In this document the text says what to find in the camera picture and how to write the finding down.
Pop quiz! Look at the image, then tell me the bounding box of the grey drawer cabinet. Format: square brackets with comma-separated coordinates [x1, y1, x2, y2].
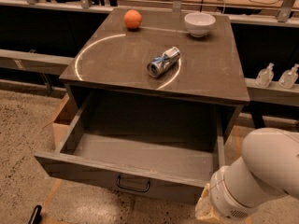
[60, 8, 249, 134]

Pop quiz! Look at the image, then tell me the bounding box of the cardboard box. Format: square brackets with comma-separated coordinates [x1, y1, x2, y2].
[43, 94, 77, 149]

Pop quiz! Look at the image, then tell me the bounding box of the black top drawer handle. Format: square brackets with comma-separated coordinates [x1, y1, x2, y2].
[116, 175, 150, 193]

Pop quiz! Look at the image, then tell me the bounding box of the clear sanitizer bottle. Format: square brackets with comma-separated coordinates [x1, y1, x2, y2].
[278, 63, 299, 89]
[255, 63, 274, 88]

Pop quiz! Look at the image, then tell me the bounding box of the black object on floor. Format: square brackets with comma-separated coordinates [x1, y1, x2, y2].
[28, 205, 42, 224]

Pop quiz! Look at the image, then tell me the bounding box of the clear sanitizer bottle right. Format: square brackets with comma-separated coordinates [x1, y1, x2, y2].
[278, 63, 299, 89]

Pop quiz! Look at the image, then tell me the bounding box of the crushed silver blue can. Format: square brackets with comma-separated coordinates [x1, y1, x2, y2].
[147, 47, 180, 78]

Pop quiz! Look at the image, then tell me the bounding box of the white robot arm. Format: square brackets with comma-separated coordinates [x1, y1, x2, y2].
[195, 128, 299, 224]

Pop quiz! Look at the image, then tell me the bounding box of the grey top drawer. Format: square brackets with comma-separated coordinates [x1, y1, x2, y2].
[35, 91, 224, 203]

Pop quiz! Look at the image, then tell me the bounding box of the clear sanitizer bottle left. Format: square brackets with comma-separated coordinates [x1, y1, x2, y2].
[255, 63, 274, 88]

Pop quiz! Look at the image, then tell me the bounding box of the orange ball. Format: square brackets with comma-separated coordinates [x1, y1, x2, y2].
[123, 9, 142, 29]

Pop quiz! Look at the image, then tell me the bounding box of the white ceramic bowl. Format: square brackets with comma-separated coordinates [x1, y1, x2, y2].
[184, 12, 216, 37]

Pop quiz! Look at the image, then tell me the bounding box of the grey metal shelf rail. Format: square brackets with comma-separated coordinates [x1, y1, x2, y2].
[0, 49, 73, 76]

